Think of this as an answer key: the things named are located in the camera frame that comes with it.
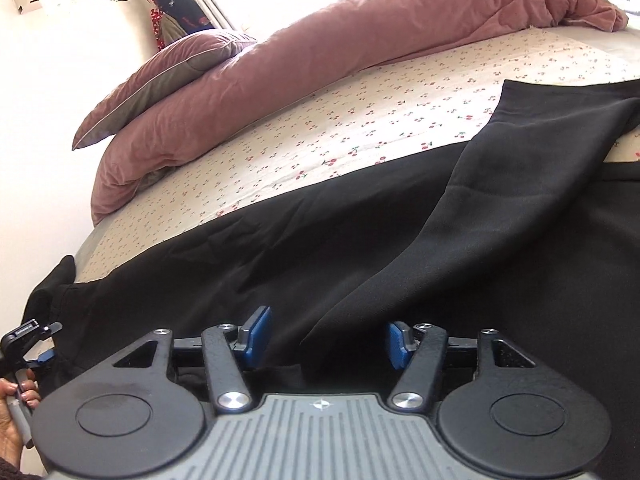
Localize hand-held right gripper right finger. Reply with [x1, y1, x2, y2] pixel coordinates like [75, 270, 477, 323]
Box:
[389, 321, 536, 412]

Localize dark hanging jacket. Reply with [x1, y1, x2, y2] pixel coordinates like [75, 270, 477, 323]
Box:
[148, 0, 217, 41]

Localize black pants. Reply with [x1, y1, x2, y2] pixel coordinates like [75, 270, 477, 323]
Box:
[27, 78, 640, 403]

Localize red floral hanging cloth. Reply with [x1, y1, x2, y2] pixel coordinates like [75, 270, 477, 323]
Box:
[146, 6, 170, 52]

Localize pink pillow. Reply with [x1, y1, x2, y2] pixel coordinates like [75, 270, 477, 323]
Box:
[72, 30, 259, 152]

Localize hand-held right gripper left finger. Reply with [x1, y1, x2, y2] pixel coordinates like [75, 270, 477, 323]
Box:
[112, 306, 272, 413]

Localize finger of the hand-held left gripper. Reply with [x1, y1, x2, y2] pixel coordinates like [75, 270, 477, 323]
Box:
[19, 350, 57, 370]
[0, 318, 64, 361]

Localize pink duvet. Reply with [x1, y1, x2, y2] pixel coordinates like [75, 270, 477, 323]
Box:
[90, 0, 630, 227]

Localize person's left hand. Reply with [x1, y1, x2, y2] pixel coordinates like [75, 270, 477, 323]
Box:
[0, 378, 42, 462]

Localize cherry printed bed sheet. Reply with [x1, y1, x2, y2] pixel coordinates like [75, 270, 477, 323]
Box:
[75, 25, 640, 285]

